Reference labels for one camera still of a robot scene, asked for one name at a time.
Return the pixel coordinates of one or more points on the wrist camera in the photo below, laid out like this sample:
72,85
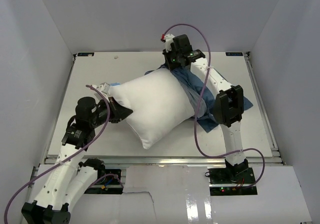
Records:
167,39
102,88

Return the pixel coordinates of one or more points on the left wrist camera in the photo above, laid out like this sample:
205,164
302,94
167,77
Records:
102,88

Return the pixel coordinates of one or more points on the white pillow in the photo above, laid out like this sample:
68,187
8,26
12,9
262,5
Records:
158,101

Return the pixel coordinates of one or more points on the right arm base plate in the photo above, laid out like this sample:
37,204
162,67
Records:
223,183

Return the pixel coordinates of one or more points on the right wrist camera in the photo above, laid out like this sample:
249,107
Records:
167,39

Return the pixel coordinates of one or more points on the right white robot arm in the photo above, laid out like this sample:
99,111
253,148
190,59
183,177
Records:
228,105

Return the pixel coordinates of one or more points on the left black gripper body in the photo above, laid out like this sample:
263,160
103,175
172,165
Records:
111,101

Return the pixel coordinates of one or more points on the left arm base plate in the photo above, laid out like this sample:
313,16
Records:
107,186

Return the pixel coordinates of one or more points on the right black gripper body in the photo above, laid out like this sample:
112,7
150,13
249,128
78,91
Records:
177,55

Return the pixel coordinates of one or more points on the blue cartoon print pillowcase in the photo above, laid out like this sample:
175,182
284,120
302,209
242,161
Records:
198,96

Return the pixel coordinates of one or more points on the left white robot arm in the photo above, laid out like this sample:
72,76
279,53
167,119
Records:
71,177

